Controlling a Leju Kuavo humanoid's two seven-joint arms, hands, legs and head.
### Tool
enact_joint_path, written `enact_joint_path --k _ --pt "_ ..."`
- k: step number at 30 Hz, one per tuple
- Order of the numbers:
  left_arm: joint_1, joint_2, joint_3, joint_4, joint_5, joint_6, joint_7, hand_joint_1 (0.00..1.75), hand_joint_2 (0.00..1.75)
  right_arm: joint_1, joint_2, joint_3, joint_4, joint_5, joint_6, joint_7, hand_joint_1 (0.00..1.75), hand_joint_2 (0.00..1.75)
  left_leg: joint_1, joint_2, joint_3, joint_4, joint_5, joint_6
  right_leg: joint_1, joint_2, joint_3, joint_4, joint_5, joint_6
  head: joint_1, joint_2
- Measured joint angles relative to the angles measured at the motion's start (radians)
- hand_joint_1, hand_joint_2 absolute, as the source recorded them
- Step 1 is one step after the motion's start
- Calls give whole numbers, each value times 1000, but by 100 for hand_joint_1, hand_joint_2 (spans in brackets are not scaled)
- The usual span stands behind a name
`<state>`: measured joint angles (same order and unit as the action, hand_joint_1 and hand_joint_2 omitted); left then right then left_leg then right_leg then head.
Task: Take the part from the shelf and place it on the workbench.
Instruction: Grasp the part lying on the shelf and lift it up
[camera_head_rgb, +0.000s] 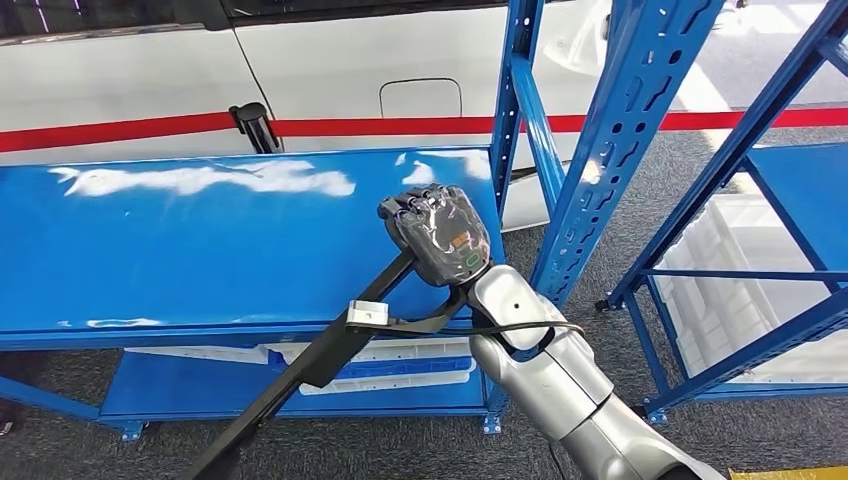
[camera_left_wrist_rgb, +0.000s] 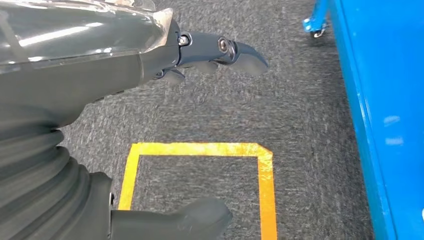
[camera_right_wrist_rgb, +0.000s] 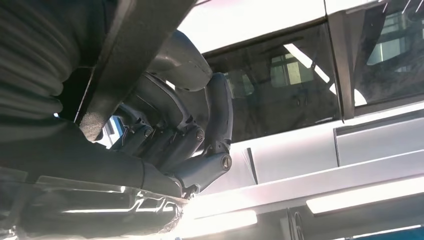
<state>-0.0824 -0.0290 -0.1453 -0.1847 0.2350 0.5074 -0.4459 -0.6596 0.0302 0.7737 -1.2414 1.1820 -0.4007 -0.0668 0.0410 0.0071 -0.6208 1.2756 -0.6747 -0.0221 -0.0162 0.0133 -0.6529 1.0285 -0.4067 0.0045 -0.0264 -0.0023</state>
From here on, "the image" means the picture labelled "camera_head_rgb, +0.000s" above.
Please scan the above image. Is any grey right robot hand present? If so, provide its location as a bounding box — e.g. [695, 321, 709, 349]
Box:
[377, 184, 493, 289]

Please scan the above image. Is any long black plastic part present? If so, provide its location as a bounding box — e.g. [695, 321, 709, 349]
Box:
[182, 250, 419, 480]

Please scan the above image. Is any blue metal shelf rack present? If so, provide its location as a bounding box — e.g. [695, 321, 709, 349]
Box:
[0, 0, 727, 442]
[594, 0, 848, 425]

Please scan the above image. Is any large white plastic crate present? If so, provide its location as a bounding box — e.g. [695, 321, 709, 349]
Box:
[652, 193, 848, 386]

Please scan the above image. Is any red barrier belt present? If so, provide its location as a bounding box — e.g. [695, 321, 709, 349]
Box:
[0, 107, 848, 155]

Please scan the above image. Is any white car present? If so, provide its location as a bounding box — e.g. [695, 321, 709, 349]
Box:
[0, 0, 614, 233]

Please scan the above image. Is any yellow floor tape square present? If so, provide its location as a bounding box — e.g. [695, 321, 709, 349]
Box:
[728, 465, 848, 480]

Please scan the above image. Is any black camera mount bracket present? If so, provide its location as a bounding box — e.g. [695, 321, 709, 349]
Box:
[346, 288, 472, 338]

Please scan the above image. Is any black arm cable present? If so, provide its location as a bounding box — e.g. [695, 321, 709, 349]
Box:
[423, 320, 588, 352]

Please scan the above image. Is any black stanchion post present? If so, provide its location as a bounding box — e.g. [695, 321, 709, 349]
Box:
[228, 101, 283, 155]

